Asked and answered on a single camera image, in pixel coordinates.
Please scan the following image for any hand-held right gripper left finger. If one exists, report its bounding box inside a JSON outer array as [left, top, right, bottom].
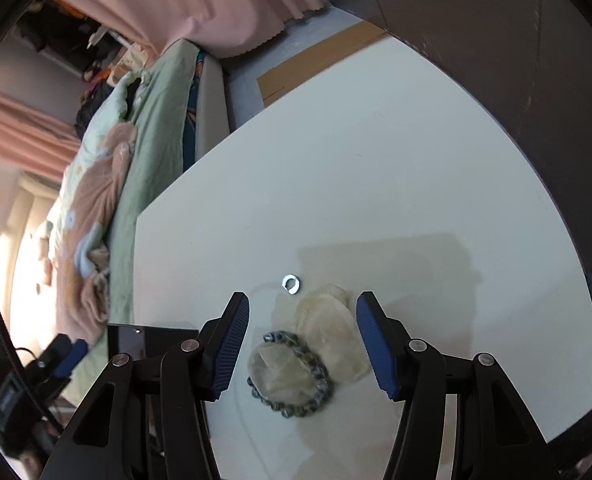
[[41, 291, 250, 480]]

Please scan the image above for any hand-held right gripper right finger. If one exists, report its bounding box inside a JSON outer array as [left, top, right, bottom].
[[355, 291, 559, 480]]

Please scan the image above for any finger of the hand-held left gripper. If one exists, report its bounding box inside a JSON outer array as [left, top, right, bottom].
[[38, 335, 88, 380]]

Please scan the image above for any grey bead bracelet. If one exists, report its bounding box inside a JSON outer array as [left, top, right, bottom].
[[247, 330, 335, 418]]

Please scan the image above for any clear plastic bag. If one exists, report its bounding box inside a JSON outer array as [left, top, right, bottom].
[[296, 284, 369, 382]]

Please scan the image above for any small translucent organza pouch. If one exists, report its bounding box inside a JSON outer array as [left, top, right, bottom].
[[248, 346, 317, 408]]

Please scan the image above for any black phone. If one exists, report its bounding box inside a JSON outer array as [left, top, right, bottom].
[[107, 324, 202, 361]]

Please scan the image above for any white padded headboard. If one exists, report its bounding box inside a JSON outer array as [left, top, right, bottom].
[[13, 172, 59, 311]]

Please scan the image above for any pink patterned quilt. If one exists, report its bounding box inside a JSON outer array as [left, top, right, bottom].
[[51, 122, 137, 346]]

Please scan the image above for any pink curtain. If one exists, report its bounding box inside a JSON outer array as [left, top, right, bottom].
[[46, 0, 329, 58], [0, 84, 82, 183]]

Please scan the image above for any white mattress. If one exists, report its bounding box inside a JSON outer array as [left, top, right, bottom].
[[196, 52, 233, 163]]

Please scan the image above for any brown cardboard sheet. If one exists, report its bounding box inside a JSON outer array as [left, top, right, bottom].
[[257, 20, 392, 108]]

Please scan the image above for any cluttered dark shelf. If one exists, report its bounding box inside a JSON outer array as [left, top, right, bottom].
[[11, 0, 127, 86]]

